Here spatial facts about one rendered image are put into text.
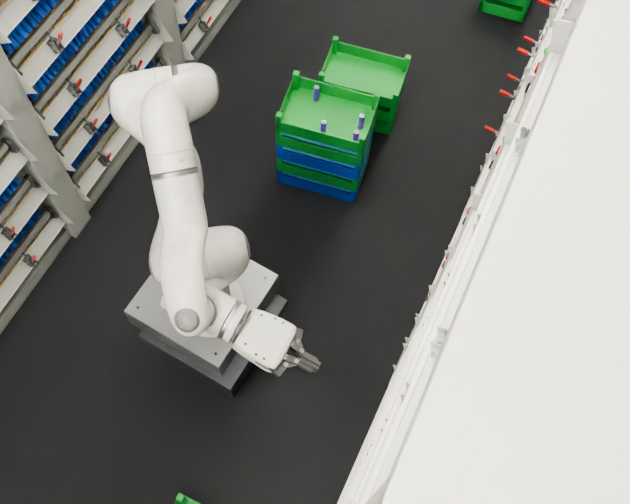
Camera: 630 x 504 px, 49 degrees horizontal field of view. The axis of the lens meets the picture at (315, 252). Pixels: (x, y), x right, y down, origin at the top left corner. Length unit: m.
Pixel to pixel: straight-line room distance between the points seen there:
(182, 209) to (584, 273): 0.95
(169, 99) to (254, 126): 1.43
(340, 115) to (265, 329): 1.17
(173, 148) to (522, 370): 0.98
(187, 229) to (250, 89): 1.60
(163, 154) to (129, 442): 1.21
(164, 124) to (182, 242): 0.22
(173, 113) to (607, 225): 0.96
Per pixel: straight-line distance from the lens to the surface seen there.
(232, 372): 2.02
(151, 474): 2.27
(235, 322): 1.35
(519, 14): 3.24
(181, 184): 1.32
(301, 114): 2.37
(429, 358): 0.70
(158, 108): 1.32
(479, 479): 0.42
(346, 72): 2.71
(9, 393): 2.45
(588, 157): 0.52
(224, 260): 1.59
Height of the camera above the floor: 2.21
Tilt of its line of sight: 64 degrees down
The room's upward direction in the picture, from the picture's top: 5 degrees clockwise
